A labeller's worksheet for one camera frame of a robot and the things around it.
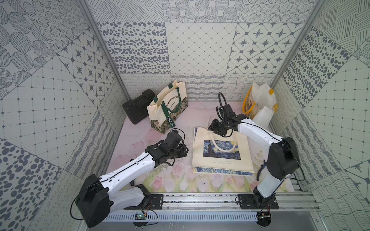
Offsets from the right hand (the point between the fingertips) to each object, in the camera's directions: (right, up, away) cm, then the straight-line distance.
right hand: (212, 130), depth 88 cm
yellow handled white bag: (+43, +19, +26) cm, 54 cm away
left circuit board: (-39, -42, -17) cm, 60 cm away
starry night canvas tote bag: (+1, -14, -1) cm, 14 cm away
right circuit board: (+24, -43, -17) cm, 52 cm away
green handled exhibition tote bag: (-29, +16, +7) cm, 34 cm away
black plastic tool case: (-49, +14, +3) cm, 51 cm away
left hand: (-13, -10, -11) cm, 20 cm away
